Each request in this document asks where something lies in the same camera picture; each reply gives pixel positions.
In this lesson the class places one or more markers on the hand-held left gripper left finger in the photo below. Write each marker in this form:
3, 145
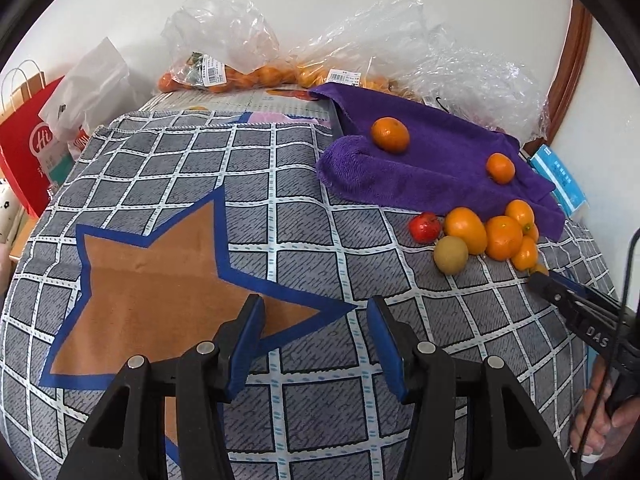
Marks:
247, 340

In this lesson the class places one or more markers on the medium round orange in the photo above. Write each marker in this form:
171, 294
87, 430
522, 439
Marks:
503, 237

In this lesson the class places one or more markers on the small round mandarin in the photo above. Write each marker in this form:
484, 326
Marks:
500, 167

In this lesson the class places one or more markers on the small red fruit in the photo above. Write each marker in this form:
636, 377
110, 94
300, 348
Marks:
425, 227

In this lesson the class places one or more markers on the tiny orange kumquat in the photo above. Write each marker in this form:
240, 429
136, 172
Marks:
533, 232
539, 269

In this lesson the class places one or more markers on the brown wooden door frame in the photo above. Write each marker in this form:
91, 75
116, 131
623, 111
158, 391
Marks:
572, 60

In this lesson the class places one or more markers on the red paper bag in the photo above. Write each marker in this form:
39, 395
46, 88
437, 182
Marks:
25, 150

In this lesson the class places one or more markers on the large round mandarin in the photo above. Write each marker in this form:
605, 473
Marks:
390, 134

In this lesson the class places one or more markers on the clear bag of kumquats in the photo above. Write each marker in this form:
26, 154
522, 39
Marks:
350, 45

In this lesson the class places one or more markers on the yellow round fruit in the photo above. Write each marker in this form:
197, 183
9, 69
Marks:
450, 257

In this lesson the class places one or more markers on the blue tissue pack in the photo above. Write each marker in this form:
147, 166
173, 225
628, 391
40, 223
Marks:
560, 180

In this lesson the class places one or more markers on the person's right hand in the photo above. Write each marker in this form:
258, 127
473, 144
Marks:
590, 425

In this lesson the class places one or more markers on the purple towel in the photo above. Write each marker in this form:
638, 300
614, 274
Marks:
440, 160

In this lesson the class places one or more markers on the oval orange kumquat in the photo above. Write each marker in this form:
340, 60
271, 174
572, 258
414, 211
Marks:
525, 255
520, 211

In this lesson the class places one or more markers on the printed fruit picture mat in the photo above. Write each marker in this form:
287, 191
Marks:
280, 105

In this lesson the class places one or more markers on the white floral box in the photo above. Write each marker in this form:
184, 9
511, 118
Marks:
7, 210

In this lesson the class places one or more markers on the crinkled clear plastic bag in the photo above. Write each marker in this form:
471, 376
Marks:
475, 85

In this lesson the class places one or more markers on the grey checked star blanket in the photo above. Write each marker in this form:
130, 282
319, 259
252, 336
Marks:
300, 185

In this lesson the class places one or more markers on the white plastic bag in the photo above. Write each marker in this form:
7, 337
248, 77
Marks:
90, 90

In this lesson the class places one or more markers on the clear bag of mandarins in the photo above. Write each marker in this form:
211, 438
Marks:
225, 45

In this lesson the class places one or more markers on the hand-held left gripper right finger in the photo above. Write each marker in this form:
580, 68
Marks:
382, 345

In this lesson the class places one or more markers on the red white packet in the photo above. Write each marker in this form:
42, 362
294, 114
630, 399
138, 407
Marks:
77, 145

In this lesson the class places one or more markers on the large oval orange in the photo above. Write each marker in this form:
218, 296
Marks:
466, 230

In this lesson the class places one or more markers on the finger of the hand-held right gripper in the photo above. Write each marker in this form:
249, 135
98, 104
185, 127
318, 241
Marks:
575, 287
550, 292

